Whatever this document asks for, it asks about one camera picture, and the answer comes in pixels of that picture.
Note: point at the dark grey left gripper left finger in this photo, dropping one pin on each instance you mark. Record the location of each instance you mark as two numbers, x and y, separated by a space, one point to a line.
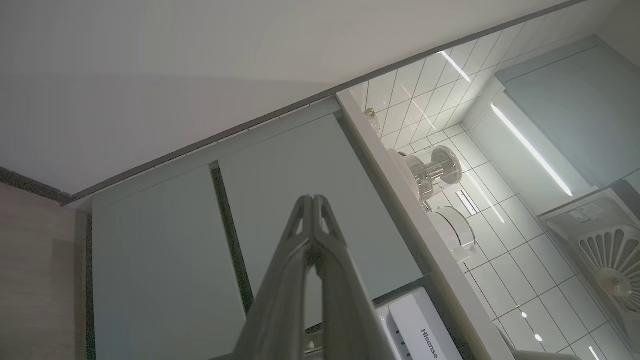
280 310

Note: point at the pale green upper cabinet door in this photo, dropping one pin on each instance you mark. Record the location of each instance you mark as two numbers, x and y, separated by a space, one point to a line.
165 270
310 165

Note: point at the pale green kitchen wall cabinet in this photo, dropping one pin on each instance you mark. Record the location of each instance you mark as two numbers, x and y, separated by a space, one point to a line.
575 100

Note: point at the light wood side panel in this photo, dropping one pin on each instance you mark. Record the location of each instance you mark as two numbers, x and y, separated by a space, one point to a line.
35 280

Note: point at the white front-load washing machine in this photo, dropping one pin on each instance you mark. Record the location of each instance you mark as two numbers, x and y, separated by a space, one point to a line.
420 330

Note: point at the white vertical partition board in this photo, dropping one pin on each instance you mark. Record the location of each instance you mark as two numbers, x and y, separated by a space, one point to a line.
425 225

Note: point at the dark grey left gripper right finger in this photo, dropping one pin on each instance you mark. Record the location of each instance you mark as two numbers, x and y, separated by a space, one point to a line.
350 310

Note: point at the small clear glass bottle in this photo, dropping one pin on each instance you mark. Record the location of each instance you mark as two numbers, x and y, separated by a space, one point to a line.
372 120

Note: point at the white range hood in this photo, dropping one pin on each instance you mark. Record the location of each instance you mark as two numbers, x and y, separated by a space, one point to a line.
600 250

